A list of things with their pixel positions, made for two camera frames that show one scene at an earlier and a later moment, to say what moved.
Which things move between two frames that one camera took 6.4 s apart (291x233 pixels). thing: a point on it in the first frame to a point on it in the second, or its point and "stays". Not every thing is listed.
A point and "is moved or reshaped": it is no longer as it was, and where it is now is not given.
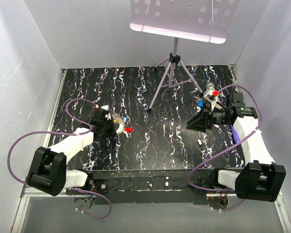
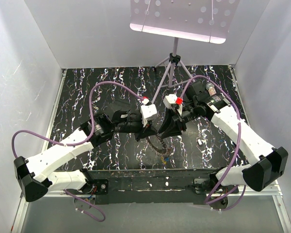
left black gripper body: [108, 131] to [131, 124]
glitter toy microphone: [210, 86] stays
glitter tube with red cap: [116, 116] is moved or reshaped
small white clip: [200, 142] stays
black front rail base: [141, 186] stays
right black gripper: [198, 122] to [172, 124]
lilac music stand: [207, 21] stays
